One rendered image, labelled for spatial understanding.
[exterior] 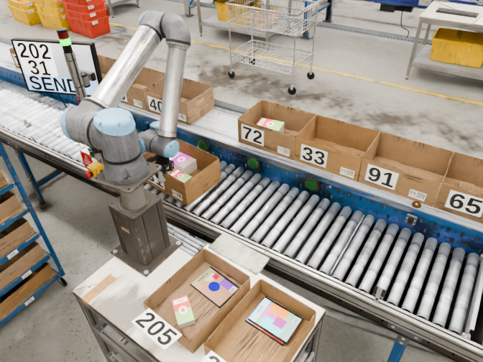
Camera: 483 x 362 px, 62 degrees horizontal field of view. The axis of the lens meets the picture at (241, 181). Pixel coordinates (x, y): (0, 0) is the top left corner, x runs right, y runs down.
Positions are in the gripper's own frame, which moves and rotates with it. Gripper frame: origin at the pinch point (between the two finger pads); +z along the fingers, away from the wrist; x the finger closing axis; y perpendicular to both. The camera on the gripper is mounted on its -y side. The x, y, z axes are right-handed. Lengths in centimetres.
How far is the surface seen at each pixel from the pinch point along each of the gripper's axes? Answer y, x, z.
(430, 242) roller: 142, 41, 6
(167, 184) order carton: 5.0, -0.6, 0.4
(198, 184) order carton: 20.6, 8.0, -0.9
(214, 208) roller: 33.3, 5.6, 9.5
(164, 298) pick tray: 50, -55, 14
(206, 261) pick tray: 53, -28, 12
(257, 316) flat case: 90, -42, 11
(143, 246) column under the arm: 30, -46, 0
